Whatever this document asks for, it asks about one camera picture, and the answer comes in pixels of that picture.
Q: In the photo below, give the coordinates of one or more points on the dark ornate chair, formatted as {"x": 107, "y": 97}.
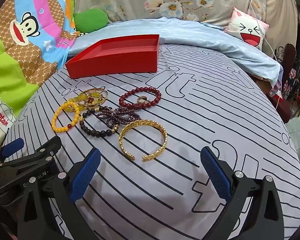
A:
{"x": 288, "y": 62}

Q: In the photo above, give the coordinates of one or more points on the pink cartoon face pillow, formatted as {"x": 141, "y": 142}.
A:
{"x": 247, "y": 30}

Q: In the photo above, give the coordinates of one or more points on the light blue pillow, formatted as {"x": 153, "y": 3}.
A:
{"x": 202, "y": 35}

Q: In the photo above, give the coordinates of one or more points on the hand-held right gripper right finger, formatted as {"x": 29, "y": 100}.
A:
{"x": 216, "y": 175}

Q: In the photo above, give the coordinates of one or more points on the small gold hoop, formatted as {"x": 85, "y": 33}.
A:
{"x": 137, "y": 99}

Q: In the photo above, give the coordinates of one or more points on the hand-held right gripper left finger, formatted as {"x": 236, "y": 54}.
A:
{"x": 86, "y": 175}

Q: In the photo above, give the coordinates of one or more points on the beige cloth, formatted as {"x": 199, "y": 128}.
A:
{"x": 280, "y": 10}

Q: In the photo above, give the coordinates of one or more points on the green plush cushion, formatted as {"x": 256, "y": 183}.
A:
{"x": 90, "y": 20}

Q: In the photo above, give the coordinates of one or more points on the wide gold cuff bangle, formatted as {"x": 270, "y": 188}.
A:
{"x": 140, "y": 122}

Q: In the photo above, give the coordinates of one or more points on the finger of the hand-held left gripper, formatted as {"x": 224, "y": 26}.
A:
{"x": 12, "y": 146}
{"x": 37, "y": 155}

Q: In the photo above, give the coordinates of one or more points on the red cardboard box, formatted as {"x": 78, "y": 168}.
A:
{"x": 110, "y": 62}

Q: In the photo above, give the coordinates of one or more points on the thin gold bangle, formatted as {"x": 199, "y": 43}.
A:
{"x": 105, "y": 93}

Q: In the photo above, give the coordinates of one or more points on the cartoon monkey blanket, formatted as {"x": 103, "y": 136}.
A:
{"x": 27, "y": 42}

